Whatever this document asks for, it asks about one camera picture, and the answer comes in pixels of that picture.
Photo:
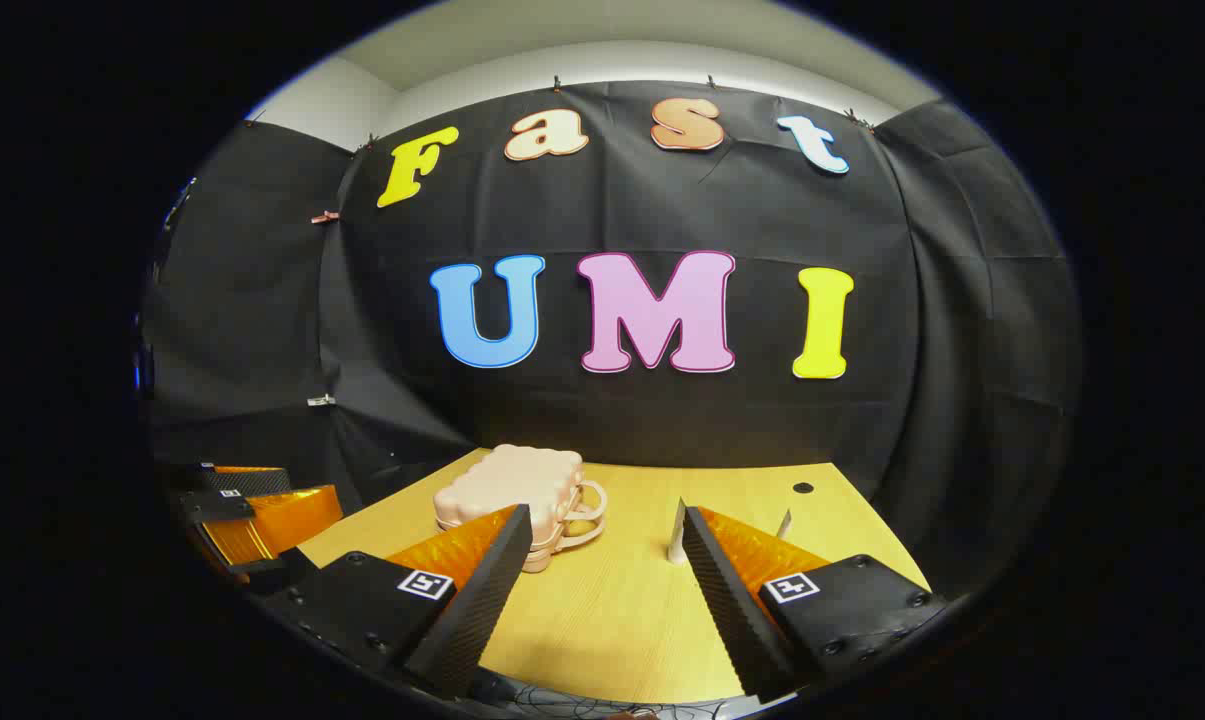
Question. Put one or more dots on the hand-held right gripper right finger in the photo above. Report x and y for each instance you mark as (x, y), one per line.
(732, 610)

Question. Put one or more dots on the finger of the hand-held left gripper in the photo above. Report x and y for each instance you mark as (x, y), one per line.
(282, 520)
(247, 482)

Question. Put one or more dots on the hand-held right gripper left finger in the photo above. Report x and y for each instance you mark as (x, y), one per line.
(472, 610)

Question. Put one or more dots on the white and green cream tube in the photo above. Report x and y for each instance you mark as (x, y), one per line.
(676, 535)

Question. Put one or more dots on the light green cream tube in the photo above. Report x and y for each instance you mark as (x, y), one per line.
(784, 525)

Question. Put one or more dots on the pink suitcase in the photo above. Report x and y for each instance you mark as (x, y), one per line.
(507, 480)

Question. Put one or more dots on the black backdrop cloth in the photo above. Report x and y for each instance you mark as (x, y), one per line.
(662, 420)

